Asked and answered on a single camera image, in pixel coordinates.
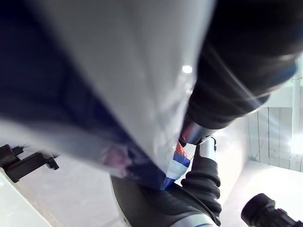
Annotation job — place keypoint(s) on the silver blue toothpaste tube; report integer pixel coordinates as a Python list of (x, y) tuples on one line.
[(130, 71)]

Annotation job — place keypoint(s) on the white ceramic washbasin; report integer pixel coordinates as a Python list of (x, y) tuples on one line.
[(14, 208)]

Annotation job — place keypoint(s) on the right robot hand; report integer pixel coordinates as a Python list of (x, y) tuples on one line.
[(180, 208)]

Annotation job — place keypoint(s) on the black metal bracket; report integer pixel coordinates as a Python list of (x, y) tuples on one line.
[(26, 163)]

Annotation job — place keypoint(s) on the black wrist clamp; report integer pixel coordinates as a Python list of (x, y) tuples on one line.
[(265, 212)]

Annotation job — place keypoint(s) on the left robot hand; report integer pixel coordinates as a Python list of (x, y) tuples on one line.
[(241, 59)]

